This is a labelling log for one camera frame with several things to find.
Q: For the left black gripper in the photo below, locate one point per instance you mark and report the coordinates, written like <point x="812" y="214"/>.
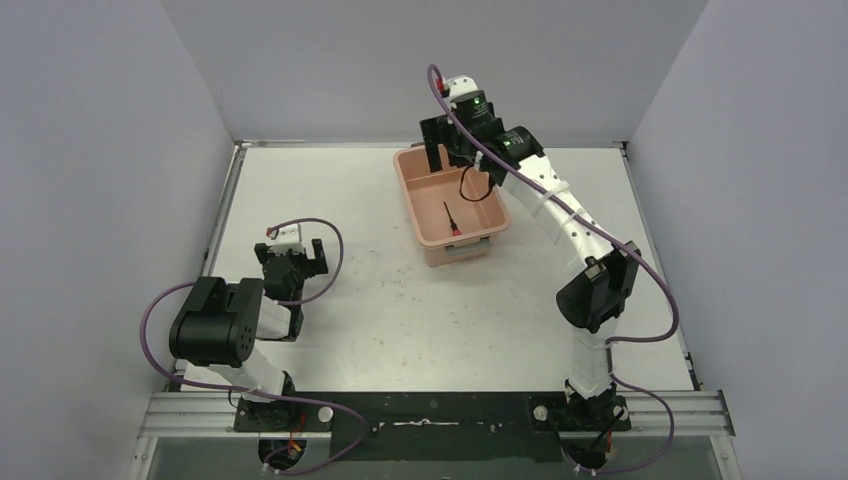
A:
<point x="291" y="257"/>

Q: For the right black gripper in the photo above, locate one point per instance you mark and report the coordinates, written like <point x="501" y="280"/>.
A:
<point x="435" y="131"/>

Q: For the red black screwdriver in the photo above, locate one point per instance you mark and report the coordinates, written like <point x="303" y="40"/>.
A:
<point x="455" y="231"/>

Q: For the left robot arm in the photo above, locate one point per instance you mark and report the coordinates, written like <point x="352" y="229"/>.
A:
<point x="220" y="323"/>

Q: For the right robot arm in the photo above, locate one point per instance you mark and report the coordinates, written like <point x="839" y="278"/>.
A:
<point x="603" y="275"/>

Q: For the pink plastic bin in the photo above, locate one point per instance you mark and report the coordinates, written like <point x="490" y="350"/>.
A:
<point x="480" y="214"/>

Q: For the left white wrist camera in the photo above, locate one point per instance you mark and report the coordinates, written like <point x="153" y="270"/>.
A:
<point x="285" y="239"/>

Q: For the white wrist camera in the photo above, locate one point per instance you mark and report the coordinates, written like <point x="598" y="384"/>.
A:
<point x="454" y="87"/>
<point x="285" y="239"/>

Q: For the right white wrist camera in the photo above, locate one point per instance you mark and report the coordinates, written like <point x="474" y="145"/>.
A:
<point x="454" y="87"/>

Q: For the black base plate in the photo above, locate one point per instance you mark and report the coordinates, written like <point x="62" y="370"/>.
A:
<point x="343" y="425"/>

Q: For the aluminium rail frame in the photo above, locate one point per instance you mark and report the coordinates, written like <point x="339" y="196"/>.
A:
<point x="214" y="414"/>

